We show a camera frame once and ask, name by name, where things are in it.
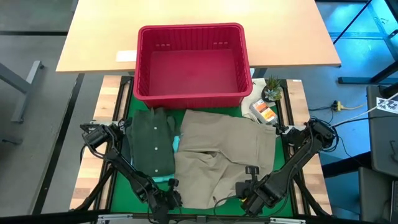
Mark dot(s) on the green work mat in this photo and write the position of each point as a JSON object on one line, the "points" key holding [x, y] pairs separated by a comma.
{"points": [[284, 102]]}

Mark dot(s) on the grey desk leg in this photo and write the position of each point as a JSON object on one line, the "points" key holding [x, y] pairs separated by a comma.
{"points": [[21, 84]]}

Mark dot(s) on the beige garment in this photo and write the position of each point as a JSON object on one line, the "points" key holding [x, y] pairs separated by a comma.
{"points": [[217, 149]]}

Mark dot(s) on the white fiducial marker tag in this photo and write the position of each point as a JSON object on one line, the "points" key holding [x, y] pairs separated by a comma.
{"points": [[387, 104]]}

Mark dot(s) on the red plastic laundry bin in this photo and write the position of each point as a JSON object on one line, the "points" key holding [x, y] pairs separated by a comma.
{"points": [[192, 101]]}

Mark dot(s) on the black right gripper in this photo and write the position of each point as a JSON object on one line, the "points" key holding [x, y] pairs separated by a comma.
{"points": [[256, 194]]}

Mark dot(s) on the black equipment cart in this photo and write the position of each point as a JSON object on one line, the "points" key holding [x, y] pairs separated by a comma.
{"points": [[382, 140]]}

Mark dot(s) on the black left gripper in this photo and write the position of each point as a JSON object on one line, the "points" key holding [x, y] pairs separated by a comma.
{"points": [[164, 203]]}

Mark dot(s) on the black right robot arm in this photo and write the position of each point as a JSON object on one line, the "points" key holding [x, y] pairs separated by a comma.
{"points": [[295, 161]]}

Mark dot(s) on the teal shorts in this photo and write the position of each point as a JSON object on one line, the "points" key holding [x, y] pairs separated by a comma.
{"points": [[161, 178]]}

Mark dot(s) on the light wooden desk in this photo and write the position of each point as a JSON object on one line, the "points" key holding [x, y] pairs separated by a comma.
{"points": [[202, 12]]}

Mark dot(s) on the light wooden side board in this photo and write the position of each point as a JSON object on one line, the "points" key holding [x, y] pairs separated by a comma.
{"points": [[105, 93], [298, 96]]}

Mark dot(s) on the white paper label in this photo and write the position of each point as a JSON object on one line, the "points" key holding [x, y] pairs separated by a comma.
{"points": [[126, 56]]}

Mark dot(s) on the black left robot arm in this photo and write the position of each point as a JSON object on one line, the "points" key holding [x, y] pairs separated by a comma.
{"points": [[124, 165]]}

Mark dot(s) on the clear spray bottle black cap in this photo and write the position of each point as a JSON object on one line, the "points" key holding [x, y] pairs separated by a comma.
{"points": [[264, 112]]}

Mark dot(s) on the dark grey shorts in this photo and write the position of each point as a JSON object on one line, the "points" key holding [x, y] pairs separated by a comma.
{"points": [[125, 149]]}

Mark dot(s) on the dark green garment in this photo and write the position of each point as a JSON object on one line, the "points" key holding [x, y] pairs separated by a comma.
{"points": [[152, 143]]}

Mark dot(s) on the small potted succulent plant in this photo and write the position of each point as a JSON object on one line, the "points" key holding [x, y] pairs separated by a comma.
{"points": [[273, 90]]}

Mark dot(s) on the yellow power plug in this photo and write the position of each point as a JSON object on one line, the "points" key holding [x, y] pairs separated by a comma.
{"points": [[337, 106]]}

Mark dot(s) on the dark desk foot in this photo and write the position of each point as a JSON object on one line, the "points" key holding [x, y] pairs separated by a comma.
{"points": [[367, 79]]}

